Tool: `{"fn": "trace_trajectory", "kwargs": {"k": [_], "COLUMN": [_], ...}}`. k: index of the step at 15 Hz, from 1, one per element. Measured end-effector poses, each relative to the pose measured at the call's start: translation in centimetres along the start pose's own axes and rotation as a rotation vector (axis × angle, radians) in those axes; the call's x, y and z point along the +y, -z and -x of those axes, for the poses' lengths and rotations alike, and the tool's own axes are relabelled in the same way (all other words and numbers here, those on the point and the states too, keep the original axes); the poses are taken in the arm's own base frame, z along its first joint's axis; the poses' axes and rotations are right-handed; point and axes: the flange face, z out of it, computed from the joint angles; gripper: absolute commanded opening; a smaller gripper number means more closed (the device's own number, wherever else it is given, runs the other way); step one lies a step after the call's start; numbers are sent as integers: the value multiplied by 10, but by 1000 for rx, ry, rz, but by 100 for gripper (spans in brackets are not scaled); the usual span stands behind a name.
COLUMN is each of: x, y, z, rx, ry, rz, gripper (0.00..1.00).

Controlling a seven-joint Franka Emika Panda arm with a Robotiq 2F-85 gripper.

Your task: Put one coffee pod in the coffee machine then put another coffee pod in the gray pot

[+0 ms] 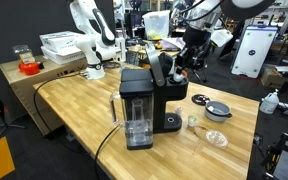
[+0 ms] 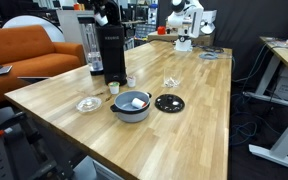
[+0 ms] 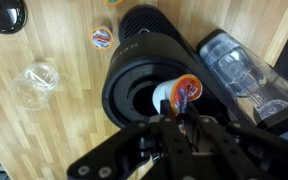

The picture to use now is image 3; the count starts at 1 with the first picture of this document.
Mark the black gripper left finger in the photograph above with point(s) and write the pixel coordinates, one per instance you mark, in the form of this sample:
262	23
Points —
104	153

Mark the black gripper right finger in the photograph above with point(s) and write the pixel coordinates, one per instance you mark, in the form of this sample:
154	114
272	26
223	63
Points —
250	143

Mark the white pod orange rimmed lid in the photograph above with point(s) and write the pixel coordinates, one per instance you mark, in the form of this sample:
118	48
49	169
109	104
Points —
187	88

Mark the black pod coffee machine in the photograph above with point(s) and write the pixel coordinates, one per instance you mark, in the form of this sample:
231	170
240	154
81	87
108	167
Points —
130	66

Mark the clear water tank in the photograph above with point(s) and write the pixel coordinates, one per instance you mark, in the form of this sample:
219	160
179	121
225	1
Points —
237	66

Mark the clear drinking glass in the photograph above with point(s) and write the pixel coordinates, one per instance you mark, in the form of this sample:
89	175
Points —
34	85

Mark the small clear cup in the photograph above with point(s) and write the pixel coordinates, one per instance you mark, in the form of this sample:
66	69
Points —
101	37

